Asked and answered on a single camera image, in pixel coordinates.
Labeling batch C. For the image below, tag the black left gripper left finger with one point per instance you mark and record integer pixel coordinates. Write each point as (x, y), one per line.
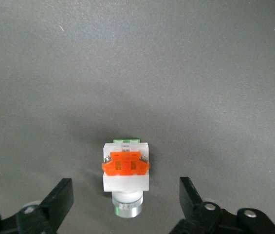
(47, 212)

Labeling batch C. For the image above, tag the green button white orange body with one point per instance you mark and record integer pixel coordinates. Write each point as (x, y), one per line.
(125, 180)

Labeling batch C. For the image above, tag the dark grey table mat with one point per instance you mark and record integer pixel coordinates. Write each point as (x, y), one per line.
(137, 73)

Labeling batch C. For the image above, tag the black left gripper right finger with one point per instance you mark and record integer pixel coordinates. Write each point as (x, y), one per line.
(198, 219)

